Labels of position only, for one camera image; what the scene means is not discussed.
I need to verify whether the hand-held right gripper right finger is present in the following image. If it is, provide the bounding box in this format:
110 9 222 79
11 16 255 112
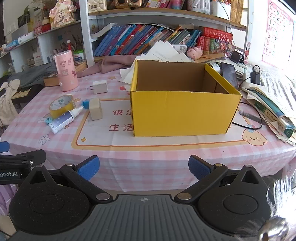
174 155 266 205

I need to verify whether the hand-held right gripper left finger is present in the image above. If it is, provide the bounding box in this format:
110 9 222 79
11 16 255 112
22 156 114 204

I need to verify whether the white spray bottle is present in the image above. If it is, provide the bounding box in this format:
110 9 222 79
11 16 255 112
47 105 85 134

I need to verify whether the yellow tape roll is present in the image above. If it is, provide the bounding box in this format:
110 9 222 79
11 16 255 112
49 94 77 118

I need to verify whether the yellow cardboard box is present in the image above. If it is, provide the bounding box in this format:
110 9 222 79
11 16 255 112
130 60 242 138

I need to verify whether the pink checked cloth desktop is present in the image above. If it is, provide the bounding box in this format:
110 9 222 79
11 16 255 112
0 58 296 193

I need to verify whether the pink bag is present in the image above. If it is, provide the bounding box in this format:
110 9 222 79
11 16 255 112
0 185 19 218

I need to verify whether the cream cloth bag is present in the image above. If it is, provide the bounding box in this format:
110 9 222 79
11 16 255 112
0 79 21 127

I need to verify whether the small white cube charger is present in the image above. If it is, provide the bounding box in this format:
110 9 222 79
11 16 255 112
89 97 102 121

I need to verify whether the grey pen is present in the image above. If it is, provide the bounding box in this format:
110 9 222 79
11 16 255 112
239 110 266 126

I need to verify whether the grey cloth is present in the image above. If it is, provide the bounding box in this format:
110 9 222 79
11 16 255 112
7 62 57 88

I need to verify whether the white plug charger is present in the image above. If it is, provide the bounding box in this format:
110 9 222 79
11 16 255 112
92 80 108 94

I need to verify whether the white furry trim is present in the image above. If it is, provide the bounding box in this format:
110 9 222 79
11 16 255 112
266 175 296 241

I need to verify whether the stack of books and papers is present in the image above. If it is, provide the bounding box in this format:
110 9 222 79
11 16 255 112
240 70 296 146

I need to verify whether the white cardboard box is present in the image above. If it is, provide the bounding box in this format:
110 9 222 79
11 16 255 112
32 52 44 66

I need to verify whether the black smartphone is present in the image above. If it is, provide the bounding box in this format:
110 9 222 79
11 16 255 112
220 62 239 91

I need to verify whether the pink cylindrical humidifier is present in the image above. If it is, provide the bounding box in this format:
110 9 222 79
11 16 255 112
54 50 78 92

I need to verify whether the pink cloth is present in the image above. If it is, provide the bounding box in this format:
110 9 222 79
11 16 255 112
76 54 142 78

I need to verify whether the black power adapter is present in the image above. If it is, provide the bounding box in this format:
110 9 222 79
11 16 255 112
250 65 262 85

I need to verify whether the white tissue pack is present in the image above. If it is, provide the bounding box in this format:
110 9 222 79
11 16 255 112
18 31 35 44

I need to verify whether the white pen cup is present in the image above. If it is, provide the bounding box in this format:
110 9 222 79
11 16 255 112
72 49 85 62

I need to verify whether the pink plush pig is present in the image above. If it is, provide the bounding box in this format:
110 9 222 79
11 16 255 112
187 46 204 61

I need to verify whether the small black device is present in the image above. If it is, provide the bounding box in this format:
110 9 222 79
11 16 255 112
229 50 243 64

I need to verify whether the pile of white paper sheets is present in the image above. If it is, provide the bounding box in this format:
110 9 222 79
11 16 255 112
119 40 192 84

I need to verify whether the red jar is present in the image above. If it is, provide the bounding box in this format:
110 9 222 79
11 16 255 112
41 17 52 33

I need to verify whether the white bookshelf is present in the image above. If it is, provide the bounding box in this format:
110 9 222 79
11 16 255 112
0 0 249 77

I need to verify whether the row of colourful books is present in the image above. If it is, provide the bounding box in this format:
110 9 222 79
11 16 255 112
94 23 201 57

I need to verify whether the thick red dictionary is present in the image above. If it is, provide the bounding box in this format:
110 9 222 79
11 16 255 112
199 26 233 43

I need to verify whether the pink doll decoration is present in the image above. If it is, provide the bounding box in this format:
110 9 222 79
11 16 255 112
48 0 77 29

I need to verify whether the white pen container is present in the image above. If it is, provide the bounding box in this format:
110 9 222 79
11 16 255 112
209 0 232 20

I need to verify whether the white quilted bag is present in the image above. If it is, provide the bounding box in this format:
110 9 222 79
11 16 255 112
87 0 108 12

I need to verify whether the row of thin books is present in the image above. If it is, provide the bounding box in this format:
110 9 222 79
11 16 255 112
144 0 185 11

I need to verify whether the gold retro radio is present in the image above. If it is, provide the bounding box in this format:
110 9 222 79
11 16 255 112
109 0 145 10

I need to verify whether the black cable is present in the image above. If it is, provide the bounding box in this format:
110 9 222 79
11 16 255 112
231 101 264 129

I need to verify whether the black picture frame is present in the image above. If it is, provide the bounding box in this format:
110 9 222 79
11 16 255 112
17 13 30 27

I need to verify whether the alphabet wall poster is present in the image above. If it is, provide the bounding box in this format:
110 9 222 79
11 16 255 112
261 0 295 70

